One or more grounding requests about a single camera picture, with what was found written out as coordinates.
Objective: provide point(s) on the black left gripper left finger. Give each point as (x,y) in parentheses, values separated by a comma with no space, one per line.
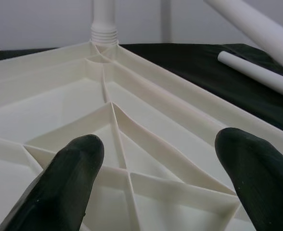
(55,192)

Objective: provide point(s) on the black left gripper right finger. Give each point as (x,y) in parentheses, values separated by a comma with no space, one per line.
(261,183)

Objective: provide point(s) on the white plastic table leg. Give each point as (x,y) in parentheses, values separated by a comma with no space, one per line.
(104,21)
(257,29)
(264,74)

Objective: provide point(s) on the white plastic children table top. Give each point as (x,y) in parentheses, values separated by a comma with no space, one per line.
(156,101)

